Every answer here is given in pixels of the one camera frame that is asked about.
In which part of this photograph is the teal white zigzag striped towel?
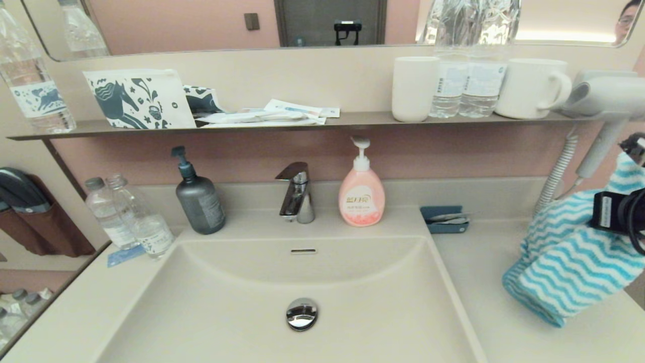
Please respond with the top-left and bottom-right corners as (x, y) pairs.
(502, 152), (645, 328)

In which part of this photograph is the chrome faucet lever handle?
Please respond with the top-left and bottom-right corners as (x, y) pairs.
(275, 161), (309, 183)

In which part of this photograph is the chrome faucet body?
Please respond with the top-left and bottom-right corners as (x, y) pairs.
(280, 172), (316, 224)

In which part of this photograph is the chrome sink drain plug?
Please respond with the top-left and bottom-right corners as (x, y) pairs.
(286, 297), (319, 331)

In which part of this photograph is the beige wash basin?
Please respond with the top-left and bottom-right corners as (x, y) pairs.
(96, 234), (487, 363)

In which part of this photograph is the white grey hair dryer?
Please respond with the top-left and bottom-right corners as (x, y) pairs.
(537, 70), (645, 180)

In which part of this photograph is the white ceramic mug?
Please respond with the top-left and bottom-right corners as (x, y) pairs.
(495, 58), (573, 120)

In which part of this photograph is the teal amenity tray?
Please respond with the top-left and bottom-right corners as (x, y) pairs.
(420, 205), (470, 234)

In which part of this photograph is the water bottle white text label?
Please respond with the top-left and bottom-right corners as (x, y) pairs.
(459, 0), (522, 119)
(427, 0), (475, 119)

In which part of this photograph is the white ceramic tumbler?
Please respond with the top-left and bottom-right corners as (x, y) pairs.
(392, 56), (440, 123)

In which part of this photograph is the pink hand soap pump bottle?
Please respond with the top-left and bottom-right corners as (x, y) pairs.
(338, 136), (386, 227)

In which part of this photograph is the white blue amenity packet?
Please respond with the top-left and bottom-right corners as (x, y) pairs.
(265, 99), (341, 119)

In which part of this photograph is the white wrapped amenity packet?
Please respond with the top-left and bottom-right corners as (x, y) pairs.
(197, 110), (328, 128)

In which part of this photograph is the dark grey pump bottle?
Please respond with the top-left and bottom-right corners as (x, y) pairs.
(171, 146), (226, 235)

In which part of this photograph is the small dark blue printed pouch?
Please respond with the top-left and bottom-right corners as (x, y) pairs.
(183, 85), (225, 115)

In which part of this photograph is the small water bottle blue print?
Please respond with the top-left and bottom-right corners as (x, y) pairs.
(107, 174), (175, 261)

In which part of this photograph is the white pouch blue horse print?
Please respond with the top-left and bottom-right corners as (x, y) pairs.
(83, 69), (197, 130)

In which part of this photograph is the blue card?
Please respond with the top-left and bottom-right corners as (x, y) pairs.
(107, 245), (147, 268)

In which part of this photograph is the small water bottle plain label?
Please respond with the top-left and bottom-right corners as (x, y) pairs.
(84, 177), (140, 251)

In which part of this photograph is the brown hanging pouch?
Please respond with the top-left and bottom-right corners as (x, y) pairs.
(0, 174), (96, 258)

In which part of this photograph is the small clear capped bottle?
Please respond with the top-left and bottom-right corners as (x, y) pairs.
(8, 288), (32, 324)
(24, 290), (55, 324)

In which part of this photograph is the water bottle blue print label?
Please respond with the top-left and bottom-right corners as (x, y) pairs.
(0, 0), (78, 134)

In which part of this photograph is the dark grey rounded item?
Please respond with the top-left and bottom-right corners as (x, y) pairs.
(0, 167), (52, 213)

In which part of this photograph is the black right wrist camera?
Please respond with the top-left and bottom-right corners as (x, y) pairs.
(620, 133), (645, 166)

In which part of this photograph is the white coiled hair dryer cord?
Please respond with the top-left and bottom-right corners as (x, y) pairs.
(534, 134), (579, 215)

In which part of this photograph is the grey wall shelf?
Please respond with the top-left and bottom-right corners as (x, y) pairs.
(8, 111), (645, 141)

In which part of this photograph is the wall mirror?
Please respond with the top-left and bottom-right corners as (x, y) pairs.
(23, 0), (645, 62)

